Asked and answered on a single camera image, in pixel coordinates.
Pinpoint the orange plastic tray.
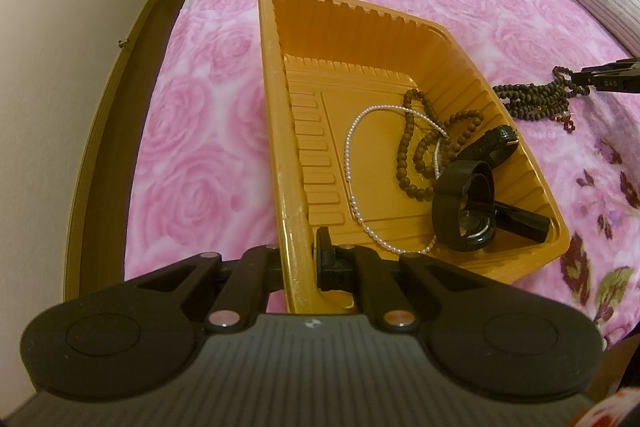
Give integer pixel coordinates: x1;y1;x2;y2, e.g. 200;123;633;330
256;0;571;315

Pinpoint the black cylinder tube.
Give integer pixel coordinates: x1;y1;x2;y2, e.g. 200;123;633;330
492;201;552;244

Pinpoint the black bracelet with gold clasp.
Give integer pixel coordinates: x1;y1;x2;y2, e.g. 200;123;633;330
459;125;519;168

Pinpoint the pink floral blanket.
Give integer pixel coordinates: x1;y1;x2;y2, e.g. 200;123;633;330
65;0;640;348

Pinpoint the black wrist watch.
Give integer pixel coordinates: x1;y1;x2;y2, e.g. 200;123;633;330
431;161;497;253

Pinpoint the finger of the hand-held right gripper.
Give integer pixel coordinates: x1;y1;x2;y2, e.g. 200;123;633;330
574;72;640;94
582;56;640;78

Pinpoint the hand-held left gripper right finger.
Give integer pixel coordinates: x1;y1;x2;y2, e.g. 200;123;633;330
316;227;481;333

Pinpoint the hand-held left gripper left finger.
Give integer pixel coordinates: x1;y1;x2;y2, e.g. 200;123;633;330
125;246;283;333

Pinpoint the white pearl necklace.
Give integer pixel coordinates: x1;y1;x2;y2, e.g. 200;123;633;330
343;104;451;254

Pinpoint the brown wooden bead necklace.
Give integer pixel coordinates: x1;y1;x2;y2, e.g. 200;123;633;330
492;66;592;131
396;88;483;200

